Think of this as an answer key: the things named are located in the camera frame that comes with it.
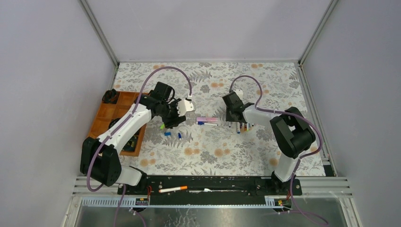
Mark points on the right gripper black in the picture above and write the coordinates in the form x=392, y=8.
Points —
x=228, y=117

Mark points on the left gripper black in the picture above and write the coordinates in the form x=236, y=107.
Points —
x=174, y=121

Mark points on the blue cap white marker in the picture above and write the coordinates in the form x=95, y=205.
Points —
x=238, y=128

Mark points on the pink highlighter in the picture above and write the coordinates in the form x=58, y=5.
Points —
x=207, y=119

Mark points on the white pen blue cap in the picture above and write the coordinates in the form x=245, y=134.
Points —
x=207, y=123

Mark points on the orange cap white marker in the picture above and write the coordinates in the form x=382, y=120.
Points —
x=173, y=189

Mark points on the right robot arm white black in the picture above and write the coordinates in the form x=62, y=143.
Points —
x=292, y=133

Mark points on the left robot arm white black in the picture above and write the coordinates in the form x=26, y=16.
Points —
x=100, y=156

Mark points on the wooden compartment tray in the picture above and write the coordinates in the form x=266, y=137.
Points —
x=114, y=106

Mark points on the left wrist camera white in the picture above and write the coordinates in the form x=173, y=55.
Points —
x=185, y=106

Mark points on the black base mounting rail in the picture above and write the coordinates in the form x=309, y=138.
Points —
x=213, y=190

